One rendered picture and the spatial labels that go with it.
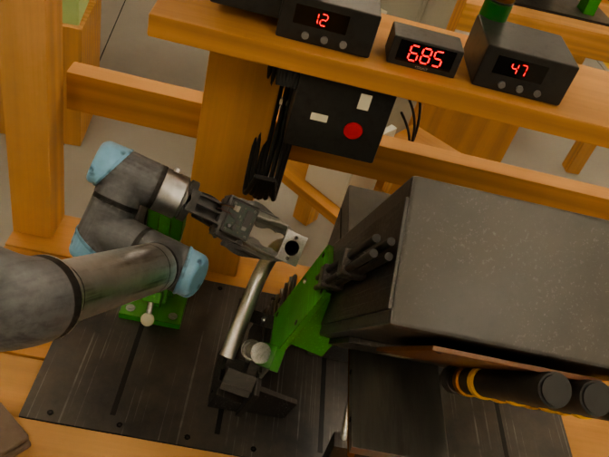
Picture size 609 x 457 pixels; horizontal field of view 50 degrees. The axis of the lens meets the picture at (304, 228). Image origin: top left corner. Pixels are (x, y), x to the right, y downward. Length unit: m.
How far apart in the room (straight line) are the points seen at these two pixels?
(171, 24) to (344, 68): 0.28
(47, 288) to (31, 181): 0.83
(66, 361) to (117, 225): 0.40
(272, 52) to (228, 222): 0.28
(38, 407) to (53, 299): 0.61
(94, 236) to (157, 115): 0.45
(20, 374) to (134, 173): 0.51
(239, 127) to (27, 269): 0.69
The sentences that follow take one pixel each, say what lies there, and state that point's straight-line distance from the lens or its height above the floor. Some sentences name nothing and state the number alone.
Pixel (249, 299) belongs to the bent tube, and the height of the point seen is 1.08.
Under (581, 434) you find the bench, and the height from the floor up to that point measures 0.88.
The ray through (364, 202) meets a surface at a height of 1.24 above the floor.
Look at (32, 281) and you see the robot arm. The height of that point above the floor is 1.48.
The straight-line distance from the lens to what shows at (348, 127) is 1.15.
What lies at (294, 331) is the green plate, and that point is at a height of 1.16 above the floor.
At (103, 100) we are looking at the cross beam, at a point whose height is 1.23.
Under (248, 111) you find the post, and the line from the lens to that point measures 1.28.
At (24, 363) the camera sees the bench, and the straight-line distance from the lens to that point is 1.39.
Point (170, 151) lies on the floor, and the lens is 3.42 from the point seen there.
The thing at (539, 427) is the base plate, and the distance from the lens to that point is 1.55.
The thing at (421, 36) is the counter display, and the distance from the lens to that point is 1.13.
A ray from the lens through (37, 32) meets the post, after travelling 1.32.
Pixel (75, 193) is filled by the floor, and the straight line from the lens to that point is 3.11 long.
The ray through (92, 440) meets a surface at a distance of 1.27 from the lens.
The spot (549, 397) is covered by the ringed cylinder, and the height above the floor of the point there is 1.48.
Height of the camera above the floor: 2.00
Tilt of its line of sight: 40 degrees down
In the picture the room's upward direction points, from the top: 17 degrees clockwise
